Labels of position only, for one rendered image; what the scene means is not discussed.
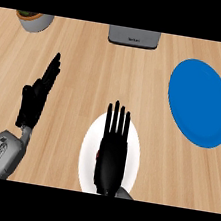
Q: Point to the white plate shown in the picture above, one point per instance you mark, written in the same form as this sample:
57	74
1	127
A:
89	153

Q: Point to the grey plant pot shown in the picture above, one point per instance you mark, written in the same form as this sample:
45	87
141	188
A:
34	21

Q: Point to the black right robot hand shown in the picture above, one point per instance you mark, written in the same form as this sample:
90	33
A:
111	156

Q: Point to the red bell pepper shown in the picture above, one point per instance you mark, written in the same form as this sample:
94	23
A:
97	154

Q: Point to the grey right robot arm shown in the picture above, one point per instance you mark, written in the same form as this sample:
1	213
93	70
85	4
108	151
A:
123	193

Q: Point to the blue plate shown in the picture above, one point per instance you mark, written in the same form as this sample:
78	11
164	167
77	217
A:
200	103

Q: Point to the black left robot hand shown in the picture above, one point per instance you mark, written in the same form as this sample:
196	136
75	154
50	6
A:
33	100

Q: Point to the grey appliance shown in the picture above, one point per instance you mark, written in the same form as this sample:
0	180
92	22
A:
134	37

